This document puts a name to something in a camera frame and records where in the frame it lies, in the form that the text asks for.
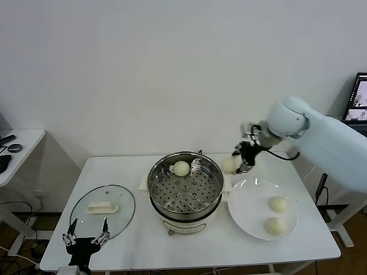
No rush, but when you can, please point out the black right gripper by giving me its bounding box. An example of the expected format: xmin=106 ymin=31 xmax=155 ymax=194
xmin=232 ymin=140 xmax=261 ymax=175

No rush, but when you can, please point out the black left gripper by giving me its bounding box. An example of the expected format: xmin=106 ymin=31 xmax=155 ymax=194
xmin=62 ymin=217 xmax=111 ymax=266

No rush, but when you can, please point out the white steamed baozi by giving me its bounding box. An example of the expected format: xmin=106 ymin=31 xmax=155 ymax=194
xmin=268 ymin=196 xmax=290 ymax=214
xmin=263 ymin=217 xmax=288 ymax=237
xmin=173 ymin=160 xmax=190 ymax=177
xmin=221 ymin=158 xmax=240 ymax=175

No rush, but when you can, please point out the glass lid with cream handle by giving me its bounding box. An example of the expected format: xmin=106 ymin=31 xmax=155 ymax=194
xmin=69 ymin=184 xmax=136 ymax=241

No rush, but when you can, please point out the stainless steel steamer basket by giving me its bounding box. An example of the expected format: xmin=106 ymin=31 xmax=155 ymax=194
xmin=147 ymin=151 xmax=224 ymax=215

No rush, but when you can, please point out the white round plate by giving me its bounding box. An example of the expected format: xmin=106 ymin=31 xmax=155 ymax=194
xmin=228 ymin=179 xmax=299 ymax=241

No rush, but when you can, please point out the cream electric cooking pot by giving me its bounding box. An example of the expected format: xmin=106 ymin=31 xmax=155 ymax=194
xmin=139 ymin=174 xmax=232 ymax=237

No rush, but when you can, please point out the black computer mouse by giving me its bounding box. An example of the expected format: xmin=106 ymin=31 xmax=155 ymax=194
xmin=0 ymin=154 xmax=13 ymax=174

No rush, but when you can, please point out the white desk with mouse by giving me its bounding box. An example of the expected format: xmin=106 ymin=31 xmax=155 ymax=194
xmin=0 ymin=128 xmax=46 ymax=256

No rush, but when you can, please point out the white desk with laptop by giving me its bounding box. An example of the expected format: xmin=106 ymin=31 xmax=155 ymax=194
xmin=325 ymin=114 xmax=367 ymax=249

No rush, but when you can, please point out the dark open laptop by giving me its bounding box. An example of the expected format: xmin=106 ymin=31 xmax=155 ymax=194
xmin=342 ymin=72 xmax=367 ymax=125

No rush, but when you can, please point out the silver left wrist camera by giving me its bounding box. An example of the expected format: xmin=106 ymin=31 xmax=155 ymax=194
xmin=57 ymin=265 xmax=81 ymax=275

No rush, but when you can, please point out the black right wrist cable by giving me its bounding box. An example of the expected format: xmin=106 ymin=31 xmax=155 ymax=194
xmin=268 ymin=148 xmax=301 ymax=161

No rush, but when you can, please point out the thin white cable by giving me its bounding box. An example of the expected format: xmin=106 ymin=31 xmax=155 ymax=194
xmin=303 ymin=165 xmax=317 ymax=181

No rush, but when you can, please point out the black floor cable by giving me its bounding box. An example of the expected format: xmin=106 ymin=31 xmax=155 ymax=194
xmin=0 ymin=201 xmax=38 ymax=230

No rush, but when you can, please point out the black cable with adapter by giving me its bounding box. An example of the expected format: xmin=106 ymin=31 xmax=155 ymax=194
xmin=315 ymin=172 xmax=328 ymax=205

